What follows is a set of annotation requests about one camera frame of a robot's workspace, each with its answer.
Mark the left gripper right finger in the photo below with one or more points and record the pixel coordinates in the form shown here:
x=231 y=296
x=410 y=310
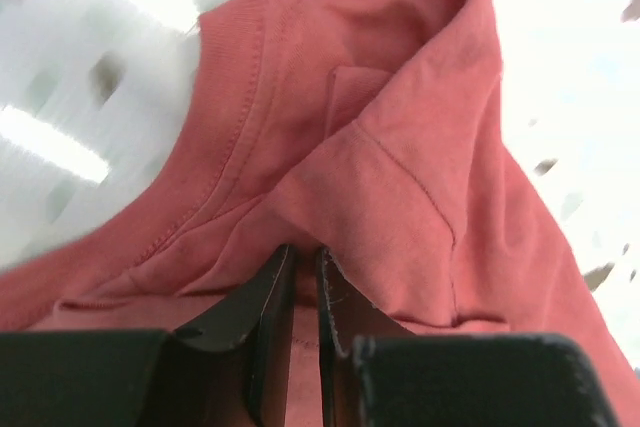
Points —
x=344 y=315

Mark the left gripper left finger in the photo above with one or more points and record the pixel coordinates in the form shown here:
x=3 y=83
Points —
x=241 y=348

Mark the salmon pink t shirt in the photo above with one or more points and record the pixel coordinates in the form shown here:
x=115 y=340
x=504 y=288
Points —
x=370 y=127

